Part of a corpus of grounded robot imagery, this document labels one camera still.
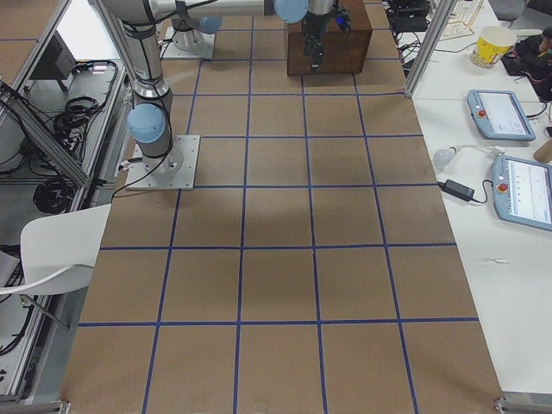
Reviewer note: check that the dark brown wooden cabinet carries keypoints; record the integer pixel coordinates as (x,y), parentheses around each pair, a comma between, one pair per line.
(347,32)

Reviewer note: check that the white light bulb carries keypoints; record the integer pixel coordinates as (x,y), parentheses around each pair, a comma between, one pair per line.
(443,157)

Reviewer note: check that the yellow popcorn paper cup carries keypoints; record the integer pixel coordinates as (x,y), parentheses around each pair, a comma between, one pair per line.
(492,45)

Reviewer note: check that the upper blue teach pendant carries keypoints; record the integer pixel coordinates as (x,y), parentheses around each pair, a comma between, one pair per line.
(498,115)

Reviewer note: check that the blue teach pendant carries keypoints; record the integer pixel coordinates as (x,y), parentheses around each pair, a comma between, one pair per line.
(498,115)
(522,191)

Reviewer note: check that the black power adapter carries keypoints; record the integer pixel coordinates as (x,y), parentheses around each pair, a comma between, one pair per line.
(457,190)

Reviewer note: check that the lower blue teach pendant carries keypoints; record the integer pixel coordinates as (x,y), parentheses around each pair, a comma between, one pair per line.
(522,191)

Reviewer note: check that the black electronics box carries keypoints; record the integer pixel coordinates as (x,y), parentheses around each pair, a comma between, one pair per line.
(56,63)

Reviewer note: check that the cardboard tube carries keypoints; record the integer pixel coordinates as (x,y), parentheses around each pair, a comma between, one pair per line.
(544,153)

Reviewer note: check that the white plastic chair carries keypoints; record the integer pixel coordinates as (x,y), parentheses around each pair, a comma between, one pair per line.
(58,254)

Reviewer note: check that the aluminium frame post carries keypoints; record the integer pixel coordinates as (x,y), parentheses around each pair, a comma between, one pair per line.
(433,35)

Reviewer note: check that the gold wire rack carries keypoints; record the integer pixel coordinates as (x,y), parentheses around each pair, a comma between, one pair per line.
(461,21)

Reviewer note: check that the black bag with wires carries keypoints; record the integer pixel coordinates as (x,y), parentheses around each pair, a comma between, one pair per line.
(532,58)

